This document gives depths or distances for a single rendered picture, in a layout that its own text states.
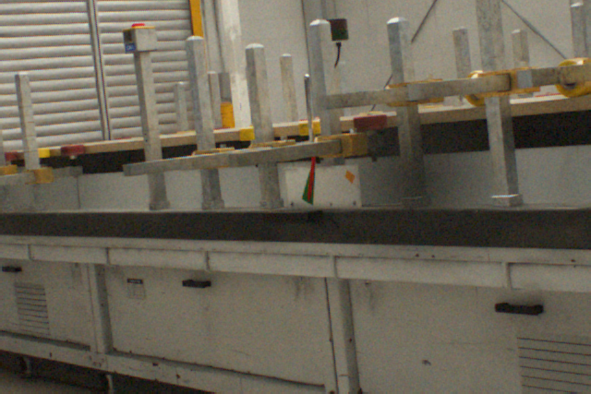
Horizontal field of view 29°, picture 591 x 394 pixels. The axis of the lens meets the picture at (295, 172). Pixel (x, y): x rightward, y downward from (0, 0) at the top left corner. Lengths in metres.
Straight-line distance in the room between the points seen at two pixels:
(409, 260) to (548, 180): 0.35
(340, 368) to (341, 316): 0.15
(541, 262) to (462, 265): 0.21
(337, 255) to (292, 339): 0.62
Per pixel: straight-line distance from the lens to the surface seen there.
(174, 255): 3.22
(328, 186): 2.62
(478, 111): 2.54
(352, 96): 2.26
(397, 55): 2.43
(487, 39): 2.27
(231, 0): 4.46
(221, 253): 3.04
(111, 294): 4.02
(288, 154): 2.46
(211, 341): 3.55
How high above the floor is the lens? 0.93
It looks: 3 degrees down
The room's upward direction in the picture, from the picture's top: 6 degrees counter-clockwise
